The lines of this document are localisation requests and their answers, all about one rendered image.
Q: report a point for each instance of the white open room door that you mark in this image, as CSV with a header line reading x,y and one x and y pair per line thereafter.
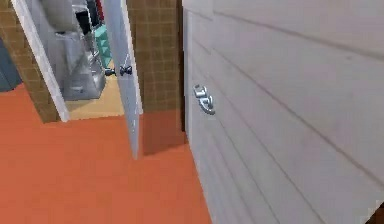
x,y
125,50

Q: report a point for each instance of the teal shelf unit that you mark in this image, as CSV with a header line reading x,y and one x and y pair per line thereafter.
x,y
102,45

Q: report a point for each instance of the white panelled room door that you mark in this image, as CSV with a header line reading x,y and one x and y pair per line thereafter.
x,y
286,110

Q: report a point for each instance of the black door knob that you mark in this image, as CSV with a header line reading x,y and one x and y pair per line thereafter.
x,y
126,70

